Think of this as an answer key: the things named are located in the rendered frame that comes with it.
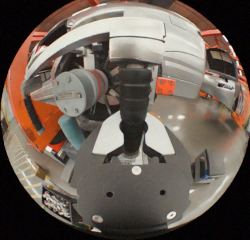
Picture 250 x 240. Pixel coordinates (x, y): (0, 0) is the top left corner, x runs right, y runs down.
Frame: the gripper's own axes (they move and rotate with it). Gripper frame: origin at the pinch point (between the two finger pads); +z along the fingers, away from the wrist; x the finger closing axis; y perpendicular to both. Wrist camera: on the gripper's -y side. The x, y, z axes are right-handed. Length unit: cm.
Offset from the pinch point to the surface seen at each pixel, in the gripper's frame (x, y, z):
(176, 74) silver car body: 36, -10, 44
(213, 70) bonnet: 321, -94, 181
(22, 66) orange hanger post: -60, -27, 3
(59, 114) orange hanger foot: -60, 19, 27
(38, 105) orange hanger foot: -62, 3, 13
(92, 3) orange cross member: -68, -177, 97
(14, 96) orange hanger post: -60, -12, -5
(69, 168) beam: -61, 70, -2
